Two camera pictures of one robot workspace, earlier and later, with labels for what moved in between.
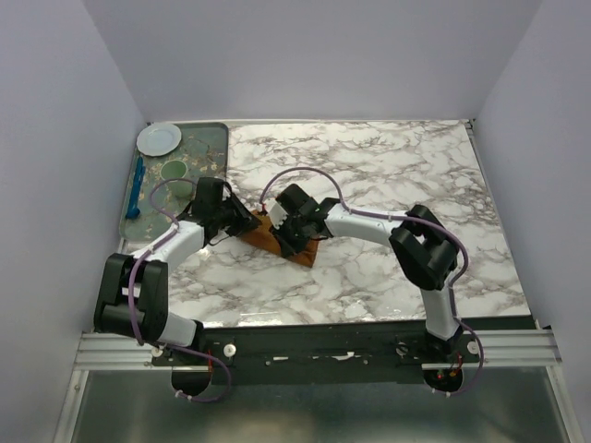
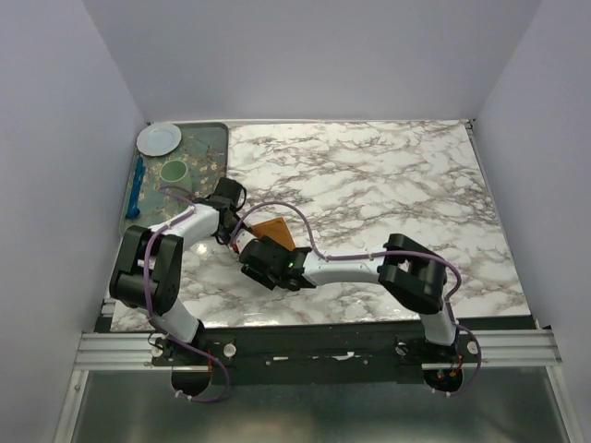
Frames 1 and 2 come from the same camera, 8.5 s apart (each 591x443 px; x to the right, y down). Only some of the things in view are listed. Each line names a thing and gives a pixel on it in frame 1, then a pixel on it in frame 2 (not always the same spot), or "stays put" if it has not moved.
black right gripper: (286, 247) → (263, 280)
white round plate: (158, 138) stays put
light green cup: (176, 169) stays put
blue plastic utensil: (134, 209) stays put
